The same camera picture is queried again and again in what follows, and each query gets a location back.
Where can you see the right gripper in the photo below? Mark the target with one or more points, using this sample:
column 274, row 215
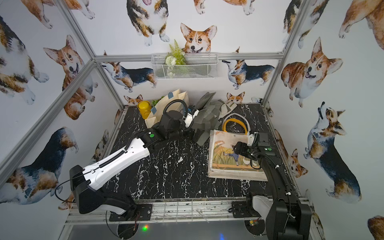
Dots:
column 243, row 150

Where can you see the cream bag with yellow handles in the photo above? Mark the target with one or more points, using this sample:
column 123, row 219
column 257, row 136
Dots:
column 222, row 156

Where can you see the cream canvas bag with photo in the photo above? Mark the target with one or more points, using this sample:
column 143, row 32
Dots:
column 249, row 176

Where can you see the grey-green canvas bag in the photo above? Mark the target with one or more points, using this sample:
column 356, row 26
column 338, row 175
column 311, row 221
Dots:
column 207, row 118

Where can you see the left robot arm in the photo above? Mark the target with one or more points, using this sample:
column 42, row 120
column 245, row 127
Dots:
column 87, row 182

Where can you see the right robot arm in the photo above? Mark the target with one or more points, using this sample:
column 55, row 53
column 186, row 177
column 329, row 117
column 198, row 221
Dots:
column 286, row 218

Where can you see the cream bag with blue print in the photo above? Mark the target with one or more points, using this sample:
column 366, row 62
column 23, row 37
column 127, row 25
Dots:
column 157, row 111

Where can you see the small potted green plant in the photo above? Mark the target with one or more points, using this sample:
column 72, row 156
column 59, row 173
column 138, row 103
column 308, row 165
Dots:
column 155, row 102

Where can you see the yellow cylindrical canister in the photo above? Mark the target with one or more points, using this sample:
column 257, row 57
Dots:
column 144, row 109

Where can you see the small folded cream grey pouch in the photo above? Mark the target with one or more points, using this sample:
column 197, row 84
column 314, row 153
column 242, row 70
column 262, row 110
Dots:
column 226, row 109

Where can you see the fern and white flower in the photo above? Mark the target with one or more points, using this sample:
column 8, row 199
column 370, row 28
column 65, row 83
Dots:
column 175, row 61

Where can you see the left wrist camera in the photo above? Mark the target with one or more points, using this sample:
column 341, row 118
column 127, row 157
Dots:
column 174, row 120

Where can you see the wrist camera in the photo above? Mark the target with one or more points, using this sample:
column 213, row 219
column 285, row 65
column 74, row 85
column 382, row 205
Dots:
column 260, row 139
column 174, row 120

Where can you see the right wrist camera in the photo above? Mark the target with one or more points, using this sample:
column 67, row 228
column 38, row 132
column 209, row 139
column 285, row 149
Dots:
column 260, row 139

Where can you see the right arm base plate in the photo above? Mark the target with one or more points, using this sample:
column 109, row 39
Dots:
column 243, row 210

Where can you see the white wire mesh basket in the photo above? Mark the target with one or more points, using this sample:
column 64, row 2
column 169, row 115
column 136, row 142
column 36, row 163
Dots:
column 193, row 66

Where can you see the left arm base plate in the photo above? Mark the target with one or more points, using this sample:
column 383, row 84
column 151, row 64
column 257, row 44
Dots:
column 141, row 212

